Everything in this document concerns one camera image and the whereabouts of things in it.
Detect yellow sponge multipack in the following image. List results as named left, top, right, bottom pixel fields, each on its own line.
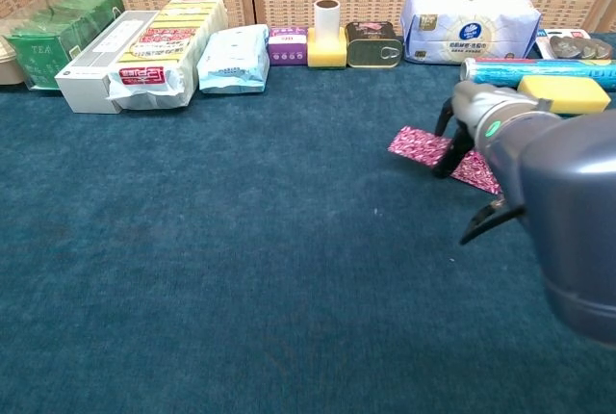
left=106, top=0, right=230, bottom=112

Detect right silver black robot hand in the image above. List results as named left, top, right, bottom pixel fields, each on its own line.
left=432, top=80, right=554, bottom=179

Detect correction tape blister pack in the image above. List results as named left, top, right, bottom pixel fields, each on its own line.
left=533, top=28, right=615, bottom=62

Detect lavender white tissue pack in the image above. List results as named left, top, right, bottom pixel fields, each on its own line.
left=400, top=0, right=543, bottom=66

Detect pink patterned packet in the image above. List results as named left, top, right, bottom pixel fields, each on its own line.
left=387, top=125, right=453, bottom=168
left=449, top=149, right=502, bottom=195

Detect blue cling film roll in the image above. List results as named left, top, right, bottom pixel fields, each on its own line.
left=459, top=57, right=616, bottom=91

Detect light blue wet wipes pack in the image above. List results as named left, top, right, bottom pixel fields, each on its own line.
left=196, top=23, right=271, bottom=95

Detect small purple box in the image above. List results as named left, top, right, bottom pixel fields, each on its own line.
left=267, top=26, right=309, bottom=67

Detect yellow sponge green scourer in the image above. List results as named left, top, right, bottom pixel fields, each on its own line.
left=516, top=74, right=612, bottom=116

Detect beige lidded food container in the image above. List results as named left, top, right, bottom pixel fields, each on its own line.
left=0, top=16, right=28, bottom=87

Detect white power strip box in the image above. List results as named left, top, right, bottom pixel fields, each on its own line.
left=54, top=10, right=163, bottom=115

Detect clear box green tea bags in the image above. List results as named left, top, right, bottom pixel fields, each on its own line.
left=2, top=0, right=127, bottom=91

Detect white paper roll cardboard core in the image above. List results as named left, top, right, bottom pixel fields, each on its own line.
left=313, top=0, right=342, bottom=42

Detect teal table cloth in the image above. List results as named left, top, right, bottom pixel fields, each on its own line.
left=0, top=31, right=616, bottom=414

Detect black gold meat tin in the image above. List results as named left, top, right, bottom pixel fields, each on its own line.
left=345, top=21, right=404, bottom=69

